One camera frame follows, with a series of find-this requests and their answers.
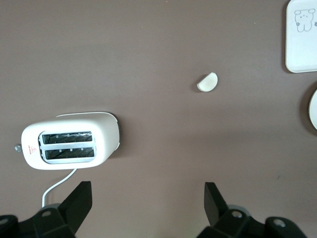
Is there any white toaster power cord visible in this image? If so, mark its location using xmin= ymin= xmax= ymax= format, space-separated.
xmin=42 ymin=168 xmax=77 ymax=208

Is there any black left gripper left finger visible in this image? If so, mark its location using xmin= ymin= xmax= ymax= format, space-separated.
xmin=0 ymin=181 xmax=93 ymax=238

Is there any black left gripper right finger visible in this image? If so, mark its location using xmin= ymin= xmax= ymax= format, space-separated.
xmin=198 ymin=182 xmax=308 ymax=238

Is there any round white plate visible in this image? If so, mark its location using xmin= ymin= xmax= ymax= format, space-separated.
xmin=308 ymin=88 xmax=317 ymax=129

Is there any white two-slot toaster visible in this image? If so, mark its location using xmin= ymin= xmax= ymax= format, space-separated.
xmin=21 ymin=111 xmax=121 ymax=171

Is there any white half-round bun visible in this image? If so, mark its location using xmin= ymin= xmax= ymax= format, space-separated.
xmin=197 ymin=71 xmax=218 ymax=93

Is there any cream rabbit print tray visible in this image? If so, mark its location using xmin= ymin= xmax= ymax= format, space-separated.
xmin=284 ymin=0 xmax=317 ymax=74

